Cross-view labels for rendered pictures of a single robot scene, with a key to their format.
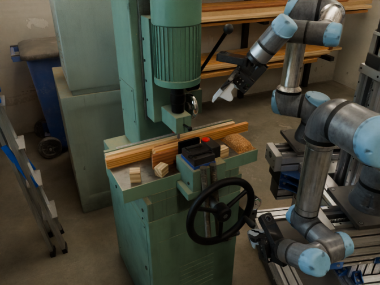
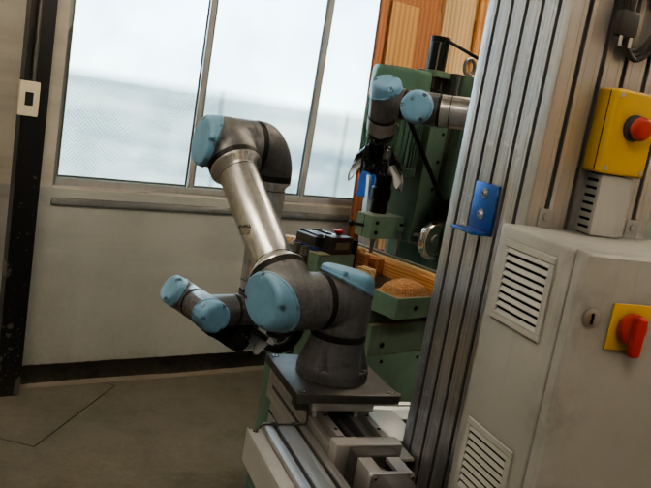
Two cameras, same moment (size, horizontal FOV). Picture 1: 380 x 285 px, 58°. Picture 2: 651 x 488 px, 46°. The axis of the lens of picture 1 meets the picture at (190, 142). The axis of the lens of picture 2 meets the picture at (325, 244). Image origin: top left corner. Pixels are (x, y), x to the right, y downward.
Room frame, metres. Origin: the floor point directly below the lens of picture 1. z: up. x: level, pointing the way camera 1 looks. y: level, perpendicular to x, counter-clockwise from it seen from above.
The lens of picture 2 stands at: (0.59, -2.14, 1.37)
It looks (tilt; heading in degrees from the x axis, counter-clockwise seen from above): 10 degrees down; 77
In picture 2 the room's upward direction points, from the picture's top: 10 degrees clockwise
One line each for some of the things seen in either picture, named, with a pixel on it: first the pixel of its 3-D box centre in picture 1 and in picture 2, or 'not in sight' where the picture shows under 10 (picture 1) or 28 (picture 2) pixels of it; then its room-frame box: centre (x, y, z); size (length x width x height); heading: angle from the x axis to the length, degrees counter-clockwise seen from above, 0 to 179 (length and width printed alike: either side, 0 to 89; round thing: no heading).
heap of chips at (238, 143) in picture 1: (237, 140); (405, 285); (1.29, -0.21, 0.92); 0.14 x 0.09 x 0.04; 29
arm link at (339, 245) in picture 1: (328, 244); (211, 311); (0.75, -0.42, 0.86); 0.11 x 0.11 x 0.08; 25
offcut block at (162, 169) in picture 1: (161, 169); not in sight; (1.06, 0.11, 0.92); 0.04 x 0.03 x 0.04; 149
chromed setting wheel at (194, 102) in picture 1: (189, 106); (433, 240); (1.42, 0.00, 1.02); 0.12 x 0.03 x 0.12; 29
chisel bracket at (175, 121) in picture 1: (176, 119); (380, 228); (1.27, 0.06, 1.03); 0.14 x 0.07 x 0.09; 29
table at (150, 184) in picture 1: (189, 167); (338, 278); (1.15, 0.00, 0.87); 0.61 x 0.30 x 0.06; 119
